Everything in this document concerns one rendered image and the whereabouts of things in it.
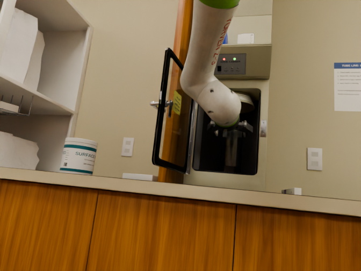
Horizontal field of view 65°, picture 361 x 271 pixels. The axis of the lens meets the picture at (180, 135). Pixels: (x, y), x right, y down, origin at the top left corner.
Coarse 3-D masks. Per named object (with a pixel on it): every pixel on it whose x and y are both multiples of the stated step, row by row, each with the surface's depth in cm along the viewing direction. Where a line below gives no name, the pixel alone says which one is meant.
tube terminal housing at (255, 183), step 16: (256, 16) 125; (240, 32) 125; (256, 32) 124; (224, 80) 122; (240, 80) 120; (256, 80) 119; (256, 96) 127; (192, 176) 116; (208, 176) 114; (224, 176) 113; (240, 176) 111; (256, 176) 110
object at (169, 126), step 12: (180, 72) 107; (168, 84) 96; (168, 96) 97; (180, 96) 108; (168, 108) 97; (180, 108) 108; (156, 120) 90; (168, 120) 97; (180, 120) 108; (156, 132) 89; (168, 132) 97; (180, 132) 108; (168, 144) 98; (180, 144) 109; (168, 156) 98; (180, 156) 109
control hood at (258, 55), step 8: (224, 48) 114; (232, 48) 113; (240, 48) 112; (248, 48) 111; (256, 48) 111; (264, 48) 110; (248, 56) 113; (256, 56) 112; (264, 56) 112; (248, 64) 115; (256, 64) 114; (264, 64) 113; (248, 72) 116; (256, 72) 116; (264, 72) 115
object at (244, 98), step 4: (236, 92) 123; (240, 92) 123; (244, 92) 124; (240, 96) 121; (244, 96) 122; (248, 96) 124; (240, 100) 120; (244, 100) 121; (248, 100) 122; (244, 104) 133; (248, 104) 131; (252, 104) 123; (244, 108) 134; (248, 108) 132; (252, 108) 128; (240, 112) 135; (244, 112) 134
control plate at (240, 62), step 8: (224, 56) 115; (232, 56) 114; (240, 56) 114; (216, 64) 118; (224, 64) 117; (232, 64) 116; (240, 64) 115; (216, 72) 119; (224, 72) 119; (232, 72) 118; (240, 72) 117
